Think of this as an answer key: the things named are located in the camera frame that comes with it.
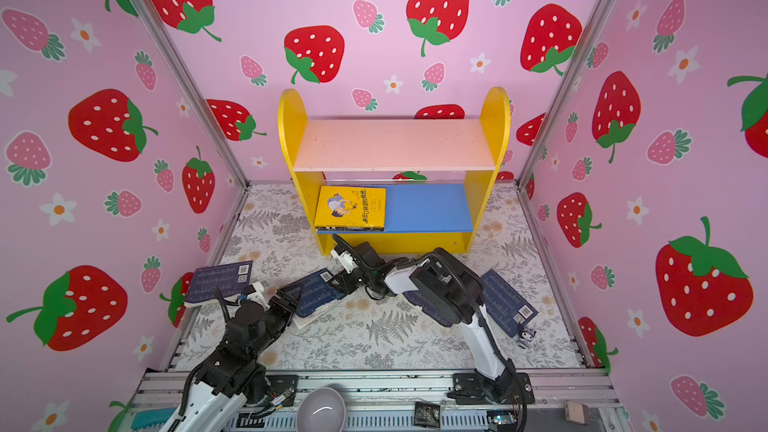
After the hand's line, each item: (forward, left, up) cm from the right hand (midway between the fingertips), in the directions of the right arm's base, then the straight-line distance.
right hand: (330, 281), depth 92 cm
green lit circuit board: (-29, -50, -3) cm, 58 cm away
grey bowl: (-33, -7, 0) cm, 34 cm away
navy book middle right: (-3, -28, -1) cm, 28 cm away
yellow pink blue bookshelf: (+17, -26, +14) cm, 34 cm away
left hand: (-8, +3, +10) cm, 13 cm away
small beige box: (-26, -68, -1) cm, 72 cm away
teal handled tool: (-40, +33, -1) cm, 52 cm away
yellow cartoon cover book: (+17, -4, +16) cm, 24 cm away
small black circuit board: (-31, -32, 0) cm, 45 cm away
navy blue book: (-5, +3, +2) cm, 6 cm away
